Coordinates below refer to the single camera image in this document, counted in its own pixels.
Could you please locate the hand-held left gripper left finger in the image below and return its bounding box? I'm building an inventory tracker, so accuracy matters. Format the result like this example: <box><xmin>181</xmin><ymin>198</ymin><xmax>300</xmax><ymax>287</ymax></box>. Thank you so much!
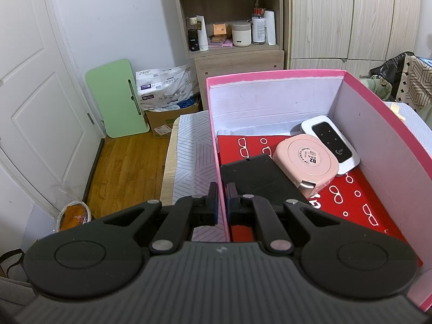
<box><xmin>98</xmin><ymin>181</ymin><xmax>219</xmax><ymax>256</ymax></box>

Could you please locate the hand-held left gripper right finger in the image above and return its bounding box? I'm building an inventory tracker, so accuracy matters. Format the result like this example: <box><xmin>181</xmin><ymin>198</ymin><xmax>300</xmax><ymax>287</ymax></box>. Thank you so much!
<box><xmin>225</xmin><ymin>181</ymin><xmax>341</xmax><ymax>256</ymax></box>

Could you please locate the black portable hard drive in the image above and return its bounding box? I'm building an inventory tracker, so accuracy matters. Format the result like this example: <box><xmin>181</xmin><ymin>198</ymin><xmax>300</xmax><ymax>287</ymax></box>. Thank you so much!
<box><xmin>220</xmin><ymin>153</ymin><xmax>309</xmax><ymax>206</ymax></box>

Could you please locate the pink round case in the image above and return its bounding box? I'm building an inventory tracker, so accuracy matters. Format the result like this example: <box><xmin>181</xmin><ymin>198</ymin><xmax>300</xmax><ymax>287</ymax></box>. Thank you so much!
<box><xmin>273</xmin><ymin>134</ymin><xmax>339</xmax><ymax>198</ymax></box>

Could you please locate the white pocket router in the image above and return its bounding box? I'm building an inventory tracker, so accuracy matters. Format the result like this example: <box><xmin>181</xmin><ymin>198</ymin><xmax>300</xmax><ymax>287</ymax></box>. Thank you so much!
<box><xmin>300</xmin><ymin>115</ymin><xmax>361</xmax><ymax>176</ymax></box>

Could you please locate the pink cardboard box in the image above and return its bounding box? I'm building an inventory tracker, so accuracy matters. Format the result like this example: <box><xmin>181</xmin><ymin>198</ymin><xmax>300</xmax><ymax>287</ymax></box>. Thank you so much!
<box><xmin>206</xmin><ymin>69</ymin><xmax>432</xmax><ymax>313</ymax></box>

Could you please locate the red glasses-print case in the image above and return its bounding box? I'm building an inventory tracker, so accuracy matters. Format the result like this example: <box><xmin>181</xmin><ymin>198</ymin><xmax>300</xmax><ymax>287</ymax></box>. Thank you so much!
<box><xmin>216</xmin><ymin>133</ymin><xmax>422</xmax><ymax>267</ymax></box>

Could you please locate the toilet paper pack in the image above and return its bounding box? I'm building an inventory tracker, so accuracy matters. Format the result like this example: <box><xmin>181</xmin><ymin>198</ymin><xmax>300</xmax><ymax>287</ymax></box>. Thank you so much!
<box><xmin>136</xmin><ymin>64</ymin><xmax>200</xmax><ymax>111</ymax></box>

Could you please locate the wooden bookshelf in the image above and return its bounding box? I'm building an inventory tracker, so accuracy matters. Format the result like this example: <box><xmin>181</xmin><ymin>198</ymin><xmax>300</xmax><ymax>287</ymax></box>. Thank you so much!
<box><xmin>170</xmin><ymin>0</ymin><xmax>286</xmax><ymax>85</ymax></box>

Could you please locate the green folding table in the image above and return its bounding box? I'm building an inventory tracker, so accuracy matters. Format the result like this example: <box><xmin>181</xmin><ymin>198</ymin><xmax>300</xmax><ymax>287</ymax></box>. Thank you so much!
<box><xmin>85</xmin><ymin>59</ymin><xmax>151</xmax><ymax>139</ymax></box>

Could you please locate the pink book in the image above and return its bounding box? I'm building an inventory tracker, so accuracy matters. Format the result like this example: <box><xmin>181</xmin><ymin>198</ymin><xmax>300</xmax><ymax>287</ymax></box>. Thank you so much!
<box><xmin>207</xmin><ymin>35</ymin><xmax>233</xmax><ymax>48</ymax></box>

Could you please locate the white jar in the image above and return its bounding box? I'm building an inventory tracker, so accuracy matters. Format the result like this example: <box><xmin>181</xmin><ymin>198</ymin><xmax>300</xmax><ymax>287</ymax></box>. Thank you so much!
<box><xmin>231</xmin><ymin>22</ymin><xmax>252</xmax><ymax>48</ymax></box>

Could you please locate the white tube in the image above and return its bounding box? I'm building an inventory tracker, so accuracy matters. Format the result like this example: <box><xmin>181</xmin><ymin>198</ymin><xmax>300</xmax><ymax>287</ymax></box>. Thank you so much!
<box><xmin>196</xmin><ymin>15</ymin><xmax>209</xmax><ymax>52</ymax></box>

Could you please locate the white bottle red cap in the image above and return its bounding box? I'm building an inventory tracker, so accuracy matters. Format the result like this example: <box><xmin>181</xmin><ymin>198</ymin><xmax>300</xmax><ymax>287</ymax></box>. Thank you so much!
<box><xmin>252</xmin><ymin>7</ymin><xmax>266</xmax><ymax>45</ymax></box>

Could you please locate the white cylinder bottle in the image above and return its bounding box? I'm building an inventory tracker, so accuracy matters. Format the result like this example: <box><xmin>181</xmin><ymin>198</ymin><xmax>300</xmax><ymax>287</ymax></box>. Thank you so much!
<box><xmin>264</xmin><ymin>10</ymin><xmax>276</xmax><ymax>45</ymax></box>

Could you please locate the light green cloth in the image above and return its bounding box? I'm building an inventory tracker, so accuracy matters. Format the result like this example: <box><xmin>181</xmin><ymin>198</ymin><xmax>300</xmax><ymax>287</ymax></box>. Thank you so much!
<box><xmin>359</xmin><ymin>74</ymin><xmax>392</xmax><ymax>100</ymax></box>

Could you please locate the light wood wardrobe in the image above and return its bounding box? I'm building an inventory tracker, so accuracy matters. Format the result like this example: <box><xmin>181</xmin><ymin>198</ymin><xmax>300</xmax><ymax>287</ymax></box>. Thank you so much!
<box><xmin>283</xmin><ymin>0</ymin><xmax>422</xmax><ymax>71</ymax></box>

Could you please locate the white door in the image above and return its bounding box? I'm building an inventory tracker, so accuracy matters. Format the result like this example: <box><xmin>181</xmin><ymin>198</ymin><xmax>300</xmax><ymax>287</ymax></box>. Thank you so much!
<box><xmin>0</xmin><ymin>0</ymin><xmax>105</xmax><ymax>217</ymax></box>

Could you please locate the grey cloth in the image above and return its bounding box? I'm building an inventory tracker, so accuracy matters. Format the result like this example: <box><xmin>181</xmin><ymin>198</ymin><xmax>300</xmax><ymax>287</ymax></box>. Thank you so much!
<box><xmin>0</xmin><ymin>275</ymin><xmax>38</xmax><ymax>324</ymax></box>

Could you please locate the black strap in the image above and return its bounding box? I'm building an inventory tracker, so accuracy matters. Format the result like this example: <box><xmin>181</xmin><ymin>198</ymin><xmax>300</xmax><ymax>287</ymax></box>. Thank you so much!
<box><xmin>0</xmin><ymin>249</ymin><xmax>26</xmax><ymax>277</ymax></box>

